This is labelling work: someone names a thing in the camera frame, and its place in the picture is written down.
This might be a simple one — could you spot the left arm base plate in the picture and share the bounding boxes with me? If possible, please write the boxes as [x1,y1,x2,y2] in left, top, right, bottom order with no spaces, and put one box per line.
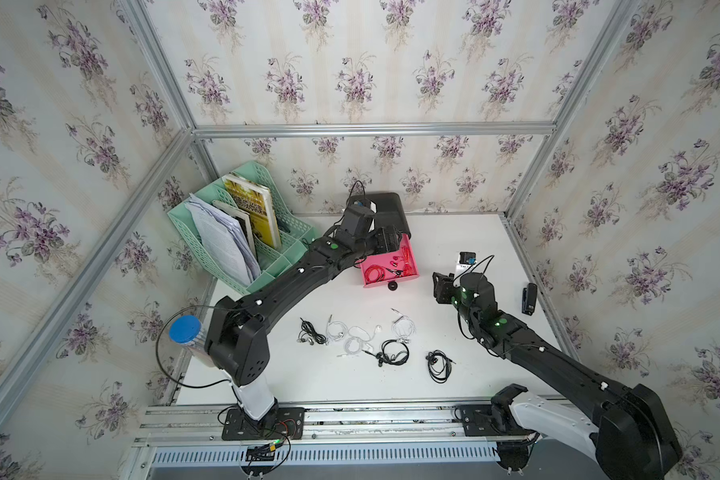
[217,406,306,441]

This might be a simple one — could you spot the black earphones middle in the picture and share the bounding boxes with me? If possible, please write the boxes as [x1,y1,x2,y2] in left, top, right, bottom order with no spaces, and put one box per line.
[362,339,410,368]

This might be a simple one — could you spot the aluminium front rail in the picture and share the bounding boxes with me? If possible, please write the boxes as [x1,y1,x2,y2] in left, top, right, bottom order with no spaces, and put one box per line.
[125,398,577,446]

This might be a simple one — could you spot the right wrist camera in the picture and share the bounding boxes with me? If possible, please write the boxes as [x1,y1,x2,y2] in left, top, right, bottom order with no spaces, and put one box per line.
[454,251,477,278]

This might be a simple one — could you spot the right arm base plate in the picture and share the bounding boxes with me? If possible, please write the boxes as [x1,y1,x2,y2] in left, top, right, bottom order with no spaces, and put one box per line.
[454,403,521,437]

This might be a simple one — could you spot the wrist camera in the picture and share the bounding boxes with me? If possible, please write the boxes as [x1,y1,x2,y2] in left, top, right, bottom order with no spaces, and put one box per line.
[348,198,376,218]
[454,251,477,278]

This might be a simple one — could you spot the blue lid plastic jar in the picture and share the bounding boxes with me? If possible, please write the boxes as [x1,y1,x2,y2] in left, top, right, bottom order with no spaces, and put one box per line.
[169,315,214,367]

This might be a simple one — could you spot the black earphones right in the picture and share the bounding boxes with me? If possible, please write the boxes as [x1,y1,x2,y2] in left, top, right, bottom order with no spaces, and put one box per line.
[426,350,455,384]

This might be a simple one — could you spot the pink top drawer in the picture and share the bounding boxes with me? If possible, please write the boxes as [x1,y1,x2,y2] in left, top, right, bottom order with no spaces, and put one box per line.
[360,233,419,291]

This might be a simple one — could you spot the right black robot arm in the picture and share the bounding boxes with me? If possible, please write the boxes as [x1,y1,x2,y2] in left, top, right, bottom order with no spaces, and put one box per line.
[432,272,683,479]

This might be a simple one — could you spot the red earphones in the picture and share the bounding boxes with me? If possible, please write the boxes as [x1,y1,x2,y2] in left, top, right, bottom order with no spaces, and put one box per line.
[389,249,415,275]
[363,264,403,285]

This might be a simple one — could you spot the yellow book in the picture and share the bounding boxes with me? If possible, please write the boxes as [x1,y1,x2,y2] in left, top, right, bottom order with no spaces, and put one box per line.
[222,173,282,249]

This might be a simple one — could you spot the white earphones left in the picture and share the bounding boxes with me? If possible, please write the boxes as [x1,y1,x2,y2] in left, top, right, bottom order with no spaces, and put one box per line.
[325,315,349,342]

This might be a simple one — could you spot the white earphones right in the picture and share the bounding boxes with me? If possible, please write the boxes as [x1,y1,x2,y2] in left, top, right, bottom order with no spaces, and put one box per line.
[391,309,416,344]

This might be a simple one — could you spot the black earphones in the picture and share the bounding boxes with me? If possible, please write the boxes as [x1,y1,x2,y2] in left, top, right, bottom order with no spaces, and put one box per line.
[297,319,328,345]
[426,350,455,384]
[362,339,410,368]

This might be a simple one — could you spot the black pink drawer cabinet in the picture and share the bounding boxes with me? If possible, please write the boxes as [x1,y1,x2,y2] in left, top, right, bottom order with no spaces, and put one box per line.
[356,192,412,238]

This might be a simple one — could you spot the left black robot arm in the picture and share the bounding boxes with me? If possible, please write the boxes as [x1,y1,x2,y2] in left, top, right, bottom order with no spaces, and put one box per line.
[204,194,410,422]

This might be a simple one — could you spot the black earphones left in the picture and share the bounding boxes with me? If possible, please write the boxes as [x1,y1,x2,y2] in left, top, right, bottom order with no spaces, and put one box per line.
[297,319,328,345]

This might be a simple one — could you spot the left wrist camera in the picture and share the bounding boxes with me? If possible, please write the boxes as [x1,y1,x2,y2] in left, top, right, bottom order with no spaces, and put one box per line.
[348,198,376,218]

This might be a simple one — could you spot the white paper stack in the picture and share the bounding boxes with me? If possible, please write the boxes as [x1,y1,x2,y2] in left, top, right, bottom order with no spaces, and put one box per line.
[185,195,261,287]

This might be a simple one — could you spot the white earphones middle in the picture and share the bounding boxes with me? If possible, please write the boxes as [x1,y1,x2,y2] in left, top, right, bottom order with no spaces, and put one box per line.
[340,325,382,357]

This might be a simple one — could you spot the green plastic file organizer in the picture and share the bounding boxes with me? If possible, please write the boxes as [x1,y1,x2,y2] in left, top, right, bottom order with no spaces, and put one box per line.
[168,161,318,295]

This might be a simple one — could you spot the black stapler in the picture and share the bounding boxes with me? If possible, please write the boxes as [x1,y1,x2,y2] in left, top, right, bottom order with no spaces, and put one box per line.
[521,282,538,316]

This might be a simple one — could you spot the white earphones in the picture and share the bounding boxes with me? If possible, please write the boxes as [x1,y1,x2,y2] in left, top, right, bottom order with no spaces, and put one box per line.
[340,325,382,357]
[391,309,416,344]
[325,315,349,342]

